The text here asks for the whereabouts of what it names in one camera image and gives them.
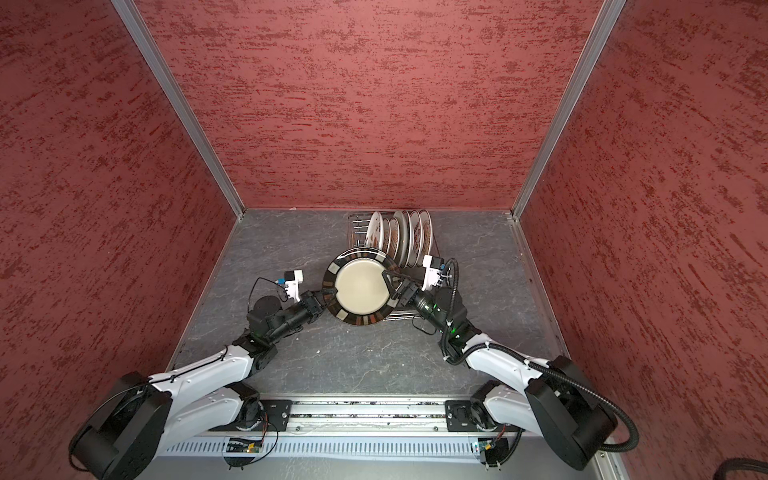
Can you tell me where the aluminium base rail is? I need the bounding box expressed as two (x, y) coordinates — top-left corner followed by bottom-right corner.
(128, 395), (610, 436)

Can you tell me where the left circuit board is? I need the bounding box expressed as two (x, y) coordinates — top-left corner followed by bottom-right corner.
(226, 437), (264, 455)

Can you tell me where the small red patterned plate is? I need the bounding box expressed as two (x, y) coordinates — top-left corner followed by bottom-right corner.
(383, 218), (400, 258)

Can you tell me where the wire dish rack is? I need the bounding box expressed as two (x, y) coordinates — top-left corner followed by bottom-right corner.
(346, 209), (451, 293)

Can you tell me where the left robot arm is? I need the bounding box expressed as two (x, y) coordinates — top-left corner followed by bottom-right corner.
(68, 287), (337, 479)

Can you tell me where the rightmost floral plate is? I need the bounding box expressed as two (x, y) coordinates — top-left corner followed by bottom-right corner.
(419, 209), (434, 263)

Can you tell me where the dark striped rim plate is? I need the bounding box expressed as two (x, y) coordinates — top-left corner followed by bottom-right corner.
(322, 247), (400, 326)

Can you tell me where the black cable bottom right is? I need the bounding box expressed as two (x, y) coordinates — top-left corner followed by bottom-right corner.
(712, 458), (768, 480)

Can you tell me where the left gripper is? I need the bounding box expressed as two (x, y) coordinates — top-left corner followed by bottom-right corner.
(268, 286), (337, 343)

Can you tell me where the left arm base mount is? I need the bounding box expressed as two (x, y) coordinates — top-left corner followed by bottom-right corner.
(233, 399), (293, 432)

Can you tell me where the white watermelon pattern plate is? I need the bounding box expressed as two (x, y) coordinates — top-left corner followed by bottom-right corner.
(365, 211), (383, 250)

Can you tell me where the floral white plate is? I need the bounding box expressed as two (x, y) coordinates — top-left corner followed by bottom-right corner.
(407, 211), (423, 267)

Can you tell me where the circuit board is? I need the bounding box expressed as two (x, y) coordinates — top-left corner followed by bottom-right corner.
(226, 437), (264, 455)
(473, 438), (510, 468)

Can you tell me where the left aluminium corner post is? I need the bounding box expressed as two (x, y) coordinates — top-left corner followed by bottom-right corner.
(111, 0), (247, 221)

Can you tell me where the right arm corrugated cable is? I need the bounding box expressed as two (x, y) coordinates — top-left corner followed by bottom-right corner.
(440, 257), (641, 454)

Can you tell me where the plain grey white plate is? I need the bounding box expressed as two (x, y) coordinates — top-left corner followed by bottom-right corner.
(394, 210), (410, 268)

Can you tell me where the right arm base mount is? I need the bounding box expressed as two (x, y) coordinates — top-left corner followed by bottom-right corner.
(444, 400), (485, 432)

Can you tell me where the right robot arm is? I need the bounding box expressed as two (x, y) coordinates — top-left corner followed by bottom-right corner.
(382, 271), (638, 470)

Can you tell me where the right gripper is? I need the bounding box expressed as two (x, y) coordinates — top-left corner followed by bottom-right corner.
(382, 271), (450, 335)

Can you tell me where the right circuit board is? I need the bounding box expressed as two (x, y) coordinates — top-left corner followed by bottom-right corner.
(473, 438), (510, 468)

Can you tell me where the right aluminium corner post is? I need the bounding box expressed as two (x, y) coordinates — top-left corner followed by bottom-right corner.
(511, 0), (626, 222)

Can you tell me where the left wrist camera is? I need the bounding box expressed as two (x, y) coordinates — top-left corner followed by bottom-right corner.
(277, 270), (304, 302)

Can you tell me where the aluminium corner post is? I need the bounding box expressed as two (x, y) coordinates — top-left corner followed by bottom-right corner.
(111, 0), (247, 221)
(511, 0), (626, 222)

